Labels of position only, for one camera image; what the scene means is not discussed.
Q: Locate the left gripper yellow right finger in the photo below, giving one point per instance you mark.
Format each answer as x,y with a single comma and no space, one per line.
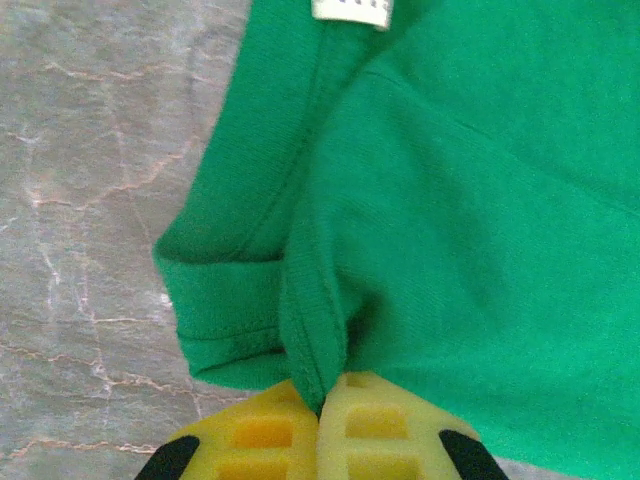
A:
380,435

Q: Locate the green t-shirt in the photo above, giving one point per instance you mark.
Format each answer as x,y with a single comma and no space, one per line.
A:
450,200

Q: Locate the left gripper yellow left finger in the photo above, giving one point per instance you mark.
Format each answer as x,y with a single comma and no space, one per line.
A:
250,440

